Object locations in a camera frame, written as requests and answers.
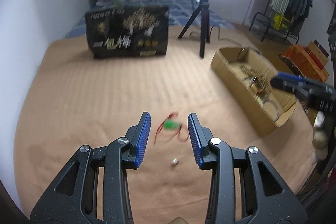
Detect dark bangle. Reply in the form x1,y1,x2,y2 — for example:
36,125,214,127
262,99,281,122

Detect brown bead necklace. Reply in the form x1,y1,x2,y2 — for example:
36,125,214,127
235,65,273,98

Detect person's right hand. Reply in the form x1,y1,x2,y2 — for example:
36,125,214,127
312,111,330,161

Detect black power cable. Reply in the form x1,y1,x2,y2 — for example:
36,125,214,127
189,25,252,46

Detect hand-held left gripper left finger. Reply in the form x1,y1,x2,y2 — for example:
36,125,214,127
30,112,152,224

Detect cardboard box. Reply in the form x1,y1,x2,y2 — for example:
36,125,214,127
210,46,298,138

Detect black tripod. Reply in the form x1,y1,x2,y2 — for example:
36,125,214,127
178,0,212,59

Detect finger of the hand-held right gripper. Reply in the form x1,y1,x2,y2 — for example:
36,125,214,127
270,78,311,100
276,71,327,89

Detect dark hanging clothes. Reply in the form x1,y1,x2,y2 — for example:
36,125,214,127
285,0,314,22

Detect green pendant with red cord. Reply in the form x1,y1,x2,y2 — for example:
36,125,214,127
154,112,189,146

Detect orange box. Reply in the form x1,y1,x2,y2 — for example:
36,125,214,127
280,44,328,83

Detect yellow box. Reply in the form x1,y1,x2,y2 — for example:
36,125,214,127
273,13,292,30

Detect wooden box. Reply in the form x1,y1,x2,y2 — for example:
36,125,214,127
306,40,330,69

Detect brown strap watch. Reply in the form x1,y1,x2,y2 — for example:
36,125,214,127
248,76,266,98

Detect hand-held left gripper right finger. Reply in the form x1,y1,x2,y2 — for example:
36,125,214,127
187,113,307,224

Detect black snack bag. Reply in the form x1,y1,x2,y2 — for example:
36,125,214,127
85,5,170,59

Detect blue patterned bed sheet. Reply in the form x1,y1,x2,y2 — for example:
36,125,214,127
64,0,218,38

